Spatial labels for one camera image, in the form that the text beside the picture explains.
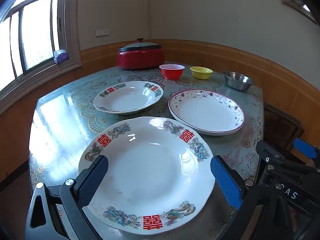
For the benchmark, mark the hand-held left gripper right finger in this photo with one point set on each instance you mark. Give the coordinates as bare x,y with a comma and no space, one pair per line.
225,182

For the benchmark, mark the small white plate red characters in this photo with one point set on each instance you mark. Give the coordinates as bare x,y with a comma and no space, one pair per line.
125,100

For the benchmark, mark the stainless steel bowl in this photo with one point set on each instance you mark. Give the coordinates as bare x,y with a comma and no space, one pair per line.
237,83

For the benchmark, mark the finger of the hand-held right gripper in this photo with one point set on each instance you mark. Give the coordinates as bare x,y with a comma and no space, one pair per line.
306,148
271,155

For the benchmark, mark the large white plate red characters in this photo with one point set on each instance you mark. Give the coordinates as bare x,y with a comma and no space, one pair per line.
150,170

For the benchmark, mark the purple tissue box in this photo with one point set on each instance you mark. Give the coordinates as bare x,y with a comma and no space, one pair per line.
60,58

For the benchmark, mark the yellow plastic bowl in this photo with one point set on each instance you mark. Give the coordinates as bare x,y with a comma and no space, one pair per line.
201,73

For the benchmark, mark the white plate purple floral rim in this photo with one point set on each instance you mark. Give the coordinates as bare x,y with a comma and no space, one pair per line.
205,112

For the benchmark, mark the red plastic bowl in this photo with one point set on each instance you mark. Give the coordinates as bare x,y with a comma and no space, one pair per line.
172,73

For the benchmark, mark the window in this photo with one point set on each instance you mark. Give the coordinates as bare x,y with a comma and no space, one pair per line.
35,30

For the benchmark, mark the red electric pot with lid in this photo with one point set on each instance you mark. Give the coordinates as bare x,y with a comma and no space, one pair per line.
140,58

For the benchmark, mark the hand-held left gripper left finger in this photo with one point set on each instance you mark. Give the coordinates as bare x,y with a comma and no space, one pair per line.
93,180

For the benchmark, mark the dark wooden chair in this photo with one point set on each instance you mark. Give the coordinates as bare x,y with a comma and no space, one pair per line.
280,127

